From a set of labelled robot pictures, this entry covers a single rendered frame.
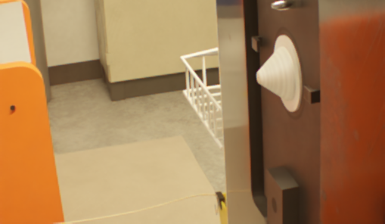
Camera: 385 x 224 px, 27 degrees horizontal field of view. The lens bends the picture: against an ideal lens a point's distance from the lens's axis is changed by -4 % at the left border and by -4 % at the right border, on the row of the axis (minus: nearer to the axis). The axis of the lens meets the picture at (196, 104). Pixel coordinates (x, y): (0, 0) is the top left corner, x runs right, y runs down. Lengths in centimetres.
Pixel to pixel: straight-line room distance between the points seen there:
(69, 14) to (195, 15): 66
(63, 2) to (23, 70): 316
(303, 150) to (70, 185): 100
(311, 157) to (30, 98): 44
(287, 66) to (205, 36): 326
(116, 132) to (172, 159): 194
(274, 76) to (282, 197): 10
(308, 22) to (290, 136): 12
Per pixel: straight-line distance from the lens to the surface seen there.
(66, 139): 361
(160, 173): 164
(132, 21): 382
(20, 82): 99
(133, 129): 363
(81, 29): 419
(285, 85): 67
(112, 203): 155
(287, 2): 63
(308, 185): 68
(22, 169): 103
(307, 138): 66
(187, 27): 388
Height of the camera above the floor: 144
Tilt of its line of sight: 22 degrees down
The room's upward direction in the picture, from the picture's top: 4 degrees counter-clockwise
